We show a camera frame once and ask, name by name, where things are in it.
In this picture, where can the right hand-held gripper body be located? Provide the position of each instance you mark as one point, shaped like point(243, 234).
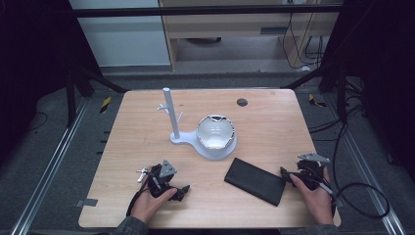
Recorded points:
point(310, 169)

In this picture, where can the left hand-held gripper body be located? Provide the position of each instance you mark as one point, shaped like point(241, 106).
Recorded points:
point(163, 182)

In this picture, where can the black rectangular case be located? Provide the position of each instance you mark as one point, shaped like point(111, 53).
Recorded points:
point(254, 181)

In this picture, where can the person's left hand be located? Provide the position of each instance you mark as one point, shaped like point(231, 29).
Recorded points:
point(147, 207)

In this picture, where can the person's right hand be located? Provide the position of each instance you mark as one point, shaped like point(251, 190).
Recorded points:
point(318, 205)

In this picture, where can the grey tape piece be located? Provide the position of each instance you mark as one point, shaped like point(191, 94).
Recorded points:
point(87, 202)
point(339, 203)

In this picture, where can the white stand with pole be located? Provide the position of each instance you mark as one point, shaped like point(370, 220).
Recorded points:
point(173, 120)

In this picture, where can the yellow black striped tape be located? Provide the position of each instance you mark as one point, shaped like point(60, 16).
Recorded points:
point(105, 104)
point(315, 101)

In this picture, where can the black metal stand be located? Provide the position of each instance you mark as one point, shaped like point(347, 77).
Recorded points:
point(70, 98)
point(341, 94)

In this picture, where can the dark round table grommet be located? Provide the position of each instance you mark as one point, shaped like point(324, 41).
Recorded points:
point(242, 102)

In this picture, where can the white cabinet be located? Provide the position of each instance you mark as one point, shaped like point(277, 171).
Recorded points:
point(124, 39)

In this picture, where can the wooden cabinet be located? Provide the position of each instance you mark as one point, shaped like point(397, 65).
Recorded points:
point(228, 24)

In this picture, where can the black horizontal bar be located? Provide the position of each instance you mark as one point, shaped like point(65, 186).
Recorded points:
point(195, 11)

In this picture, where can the aluminium floor rail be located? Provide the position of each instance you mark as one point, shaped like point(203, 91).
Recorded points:
point(368, 169)
point(49, 169)

